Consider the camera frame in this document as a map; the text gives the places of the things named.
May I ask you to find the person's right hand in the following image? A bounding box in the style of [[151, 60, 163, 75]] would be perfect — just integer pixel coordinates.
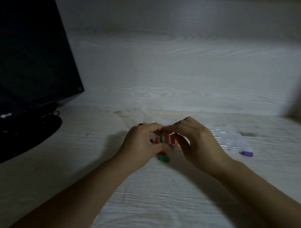
[[162, 117, 233, 177]]

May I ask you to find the person's left hand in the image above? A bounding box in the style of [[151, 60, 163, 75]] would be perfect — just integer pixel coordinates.
[[117, 123, 165, 171]]

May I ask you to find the person's left forearm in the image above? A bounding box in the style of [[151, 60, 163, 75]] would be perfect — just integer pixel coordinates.
[[9, 154, 142, 228]]

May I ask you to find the person's right forearm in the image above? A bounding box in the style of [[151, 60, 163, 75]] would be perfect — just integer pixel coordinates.
[[212, 157, 301, 228]]

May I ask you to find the clear plastic bag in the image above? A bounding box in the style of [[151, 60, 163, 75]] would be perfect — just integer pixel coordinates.
[[121, 107, 161, 125], [210, 127, 252, 153]]

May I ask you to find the black monitor stand base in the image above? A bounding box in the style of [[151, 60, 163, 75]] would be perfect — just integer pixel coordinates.
[[0, 109, 63, 163]]

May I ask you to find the black computer monitor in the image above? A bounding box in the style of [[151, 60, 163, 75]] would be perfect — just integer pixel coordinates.
[[0, 0, 85, 121]]

